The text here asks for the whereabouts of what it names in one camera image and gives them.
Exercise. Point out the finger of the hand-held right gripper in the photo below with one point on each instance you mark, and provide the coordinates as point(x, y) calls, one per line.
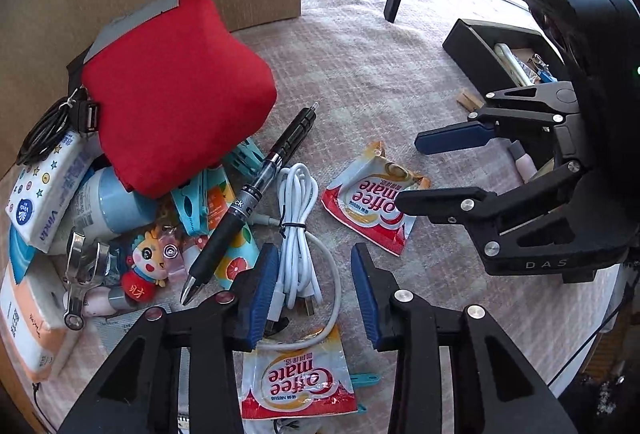
point(450, 138)
point(440, 205)

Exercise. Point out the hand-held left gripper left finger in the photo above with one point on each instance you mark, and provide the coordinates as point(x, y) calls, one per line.
point(260, 299)

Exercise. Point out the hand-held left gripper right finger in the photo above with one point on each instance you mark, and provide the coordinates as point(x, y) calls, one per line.
point(367, 299)

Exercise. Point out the dark grey tray container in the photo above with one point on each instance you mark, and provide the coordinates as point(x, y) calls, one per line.
point(470, 39)

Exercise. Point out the wooden clothespin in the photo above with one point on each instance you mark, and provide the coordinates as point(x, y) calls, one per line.
point(470, 100)

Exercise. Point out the orange fruit print packet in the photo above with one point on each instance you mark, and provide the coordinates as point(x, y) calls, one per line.
point(240, 259)

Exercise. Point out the black gel pen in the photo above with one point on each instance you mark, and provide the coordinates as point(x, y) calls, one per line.
point(225, 239)

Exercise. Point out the red white creamer sachet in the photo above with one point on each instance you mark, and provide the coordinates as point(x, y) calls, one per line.
point(370, 209)
point(295, 379)

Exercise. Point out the pink bottle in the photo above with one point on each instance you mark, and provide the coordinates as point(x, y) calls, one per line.
point(525, 164)

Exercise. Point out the blue clothespin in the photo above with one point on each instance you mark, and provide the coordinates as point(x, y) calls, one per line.
point(245, 156)
point(365, 379)
point(187, 209)

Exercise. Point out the grey foil packet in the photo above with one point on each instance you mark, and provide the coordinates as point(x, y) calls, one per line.
point(115, 329)

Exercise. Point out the pink lip balm tube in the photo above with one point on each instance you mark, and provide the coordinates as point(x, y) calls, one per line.
point(105, 304)

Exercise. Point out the blue white bottle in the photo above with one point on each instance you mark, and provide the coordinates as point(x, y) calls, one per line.
point(115, 204)

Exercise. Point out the chrome metal clip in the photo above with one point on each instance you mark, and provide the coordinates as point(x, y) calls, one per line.
point(80, 274)

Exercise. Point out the red fabric pouch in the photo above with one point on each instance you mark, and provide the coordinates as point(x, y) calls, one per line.
point(175, 89)

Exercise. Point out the peach white tissue pack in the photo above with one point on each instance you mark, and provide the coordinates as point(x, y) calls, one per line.
point(25, 324)

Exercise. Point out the white star print tissue pack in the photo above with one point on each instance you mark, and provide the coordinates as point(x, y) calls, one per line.
point(45, 194)

